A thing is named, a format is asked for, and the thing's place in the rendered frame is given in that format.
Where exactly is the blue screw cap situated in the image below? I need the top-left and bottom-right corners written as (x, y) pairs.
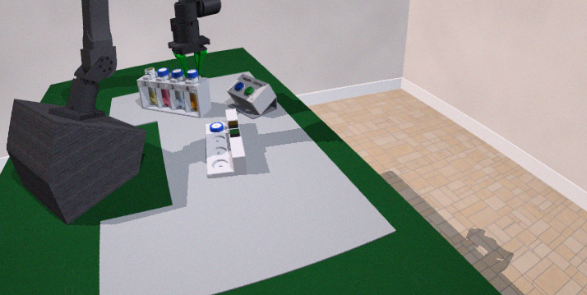
top-left (210, 122), bottom-right (224, 132)
top-left (157, 67), bottom-right (169, 76)
top-left (187, 69), bottom-right (198, 79)
top-left (171, 69), bottom-right (183, 78)

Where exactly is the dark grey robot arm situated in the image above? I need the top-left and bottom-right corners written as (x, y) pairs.
top-left (49, 0), bottom-right (221, 121)

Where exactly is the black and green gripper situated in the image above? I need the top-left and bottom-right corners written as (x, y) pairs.
top-left (168, 20), bottom-right (210, 78)

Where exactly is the white four-tube rack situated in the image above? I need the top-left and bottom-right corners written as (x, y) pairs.
top-left (137, 71), bottom-right (211, 118)

